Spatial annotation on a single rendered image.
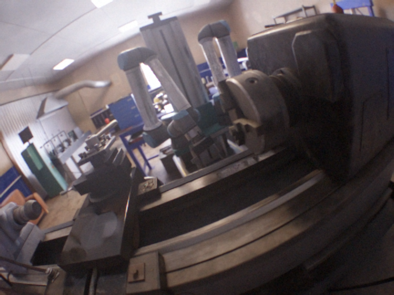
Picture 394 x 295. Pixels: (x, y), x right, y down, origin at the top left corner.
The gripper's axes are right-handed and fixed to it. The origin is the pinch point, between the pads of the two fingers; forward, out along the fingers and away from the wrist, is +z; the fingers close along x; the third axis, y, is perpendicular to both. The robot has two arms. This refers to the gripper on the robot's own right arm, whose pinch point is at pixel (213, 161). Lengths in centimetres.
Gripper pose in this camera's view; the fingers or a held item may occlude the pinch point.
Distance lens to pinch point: 101.2
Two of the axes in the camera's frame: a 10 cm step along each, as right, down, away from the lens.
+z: 5.9, 8.1, 0.7
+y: -2.5, 1.0, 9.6
